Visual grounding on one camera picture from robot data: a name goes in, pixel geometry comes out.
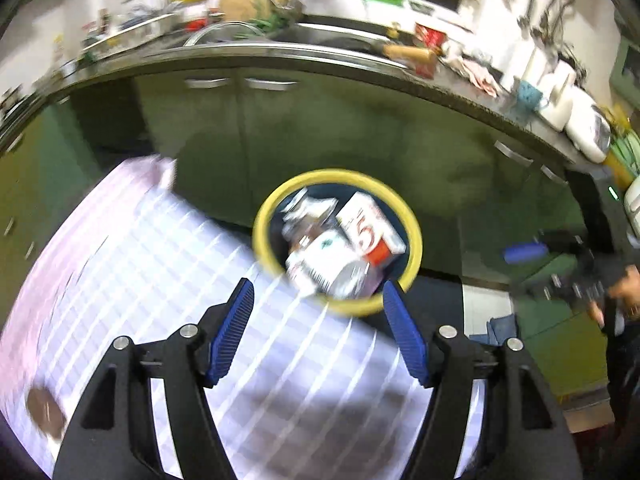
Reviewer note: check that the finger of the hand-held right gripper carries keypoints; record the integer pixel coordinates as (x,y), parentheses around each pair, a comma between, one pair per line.
(522,251)

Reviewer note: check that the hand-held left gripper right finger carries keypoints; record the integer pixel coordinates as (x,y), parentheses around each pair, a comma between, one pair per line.
(405,330)

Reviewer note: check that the red box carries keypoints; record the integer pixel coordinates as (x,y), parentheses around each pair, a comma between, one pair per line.
(430,35)

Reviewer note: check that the yellow rimmed trash bin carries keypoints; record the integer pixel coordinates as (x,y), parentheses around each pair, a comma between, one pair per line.
(345,176)

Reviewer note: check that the dish rack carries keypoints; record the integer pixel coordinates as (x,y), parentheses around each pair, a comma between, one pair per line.
(130,30)

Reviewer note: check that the kitchen counter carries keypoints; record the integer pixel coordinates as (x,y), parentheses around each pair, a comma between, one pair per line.
(300,52)

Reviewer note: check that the pink cloth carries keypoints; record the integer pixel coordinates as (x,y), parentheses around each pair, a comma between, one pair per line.
(480,75)

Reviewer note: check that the steel kitchen sink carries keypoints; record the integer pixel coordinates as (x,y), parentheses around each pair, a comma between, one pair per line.
(320,35)

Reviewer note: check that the white plastic bottle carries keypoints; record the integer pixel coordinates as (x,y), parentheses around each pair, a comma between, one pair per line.
(320,260)

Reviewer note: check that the white jug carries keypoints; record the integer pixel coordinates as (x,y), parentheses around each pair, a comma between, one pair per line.
(557,95)

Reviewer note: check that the red white carton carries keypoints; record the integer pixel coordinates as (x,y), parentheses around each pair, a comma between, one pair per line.
(367,230)

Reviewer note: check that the purple grid tablecloth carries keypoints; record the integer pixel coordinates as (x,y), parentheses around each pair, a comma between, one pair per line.
(150,260)

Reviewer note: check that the brown baking tin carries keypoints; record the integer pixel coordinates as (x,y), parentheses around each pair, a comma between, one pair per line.
(45,410)

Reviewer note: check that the person's right hand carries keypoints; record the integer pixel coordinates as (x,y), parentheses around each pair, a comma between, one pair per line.
(627,290)

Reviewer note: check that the green kitchen cabinets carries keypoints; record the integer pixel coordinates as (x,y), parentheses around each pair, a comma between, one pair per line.
(325,125)

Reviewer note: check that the brown bottle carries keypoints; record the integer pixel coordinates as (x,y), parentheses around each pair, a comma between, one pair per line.
(407,53)

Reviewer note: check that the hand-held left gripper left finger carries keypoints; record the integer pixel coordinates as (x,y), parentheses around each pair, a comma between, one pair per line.
(230,330)

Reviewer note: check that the white rice cooker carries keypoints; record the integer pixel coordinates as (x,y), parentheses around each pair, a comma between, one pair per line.
(590,130)

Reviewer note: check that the blue sponge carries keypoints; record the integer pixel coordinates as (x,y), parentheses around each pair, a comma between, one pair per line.
(527,95)

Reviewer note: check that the blue floor cloth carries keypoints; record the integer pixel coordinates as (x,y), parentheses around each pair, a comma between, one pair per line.
(500,329)

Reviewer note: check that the green vegetables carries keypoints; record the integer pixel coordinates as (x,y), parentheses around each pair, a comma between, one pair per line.
(272,12)

